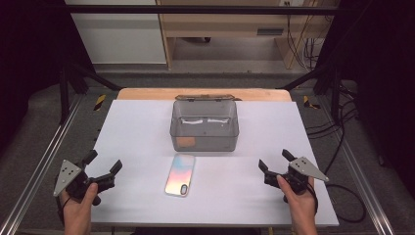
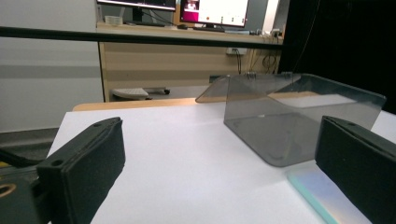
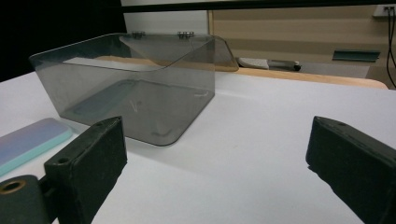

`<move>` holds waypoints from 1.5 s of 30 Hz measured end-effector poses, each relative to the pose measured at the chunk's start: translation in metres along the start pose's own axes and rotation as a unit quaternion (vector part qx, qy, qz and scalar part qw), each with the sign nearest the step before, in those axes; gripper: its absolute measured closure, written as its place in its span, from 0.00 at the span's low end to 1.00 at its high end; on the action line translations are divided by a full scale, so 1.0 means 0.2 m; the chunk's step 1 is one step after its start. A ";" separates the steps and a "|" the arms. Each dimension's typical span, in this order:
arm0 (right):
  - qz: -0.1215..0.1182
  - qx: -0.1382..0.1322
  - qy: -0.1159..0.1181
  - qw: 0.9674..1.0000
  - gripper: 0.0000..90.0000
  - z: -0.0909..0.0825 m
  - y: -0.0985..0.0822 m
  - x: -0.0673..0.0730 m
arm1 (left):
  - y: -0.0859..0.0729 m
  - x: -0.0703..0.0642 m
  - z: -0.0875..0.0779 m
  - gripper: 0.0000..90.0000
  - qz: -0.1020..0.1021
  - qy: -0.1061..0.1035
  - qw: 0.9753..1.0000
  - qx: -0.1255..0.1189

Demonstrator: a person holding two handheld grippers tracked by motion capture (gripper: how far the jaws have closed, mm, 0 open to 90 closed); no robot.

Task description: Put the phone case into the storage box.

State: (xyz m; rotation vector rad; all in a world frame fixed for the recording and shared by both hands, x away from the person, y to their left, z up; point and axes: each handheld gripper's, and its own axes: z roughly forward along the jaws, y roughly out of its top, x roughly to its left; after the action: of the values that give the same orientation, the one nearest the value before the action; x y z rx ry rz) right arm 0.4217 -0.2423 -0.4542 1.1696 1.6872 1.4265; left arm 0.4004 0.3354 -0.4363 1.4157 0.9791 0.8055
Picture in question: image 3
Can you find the green rectangular holder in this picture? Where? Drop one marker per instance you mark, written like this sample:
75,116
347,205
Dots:
356,55

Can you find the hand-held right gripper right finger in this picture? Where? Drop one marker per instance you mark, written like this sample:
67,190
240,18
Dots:
355,161

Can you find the white and black device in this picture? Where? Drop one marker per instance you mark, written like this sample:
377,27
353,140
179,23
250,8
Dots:
269,63

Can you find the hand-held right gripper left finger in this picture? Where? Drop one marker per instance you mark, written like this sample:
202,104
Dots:
90,168

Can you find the smoky transparent plastic box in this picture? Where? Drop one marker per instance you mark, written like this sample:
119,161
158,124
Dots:
137,102

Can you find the iridescent teal phone case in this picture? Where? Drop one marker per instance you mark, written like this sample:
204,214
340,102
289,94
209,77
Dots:
29,141

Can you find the white wall socket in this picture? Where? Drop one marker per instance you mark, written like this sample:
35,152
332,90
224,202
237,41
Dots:
385,10

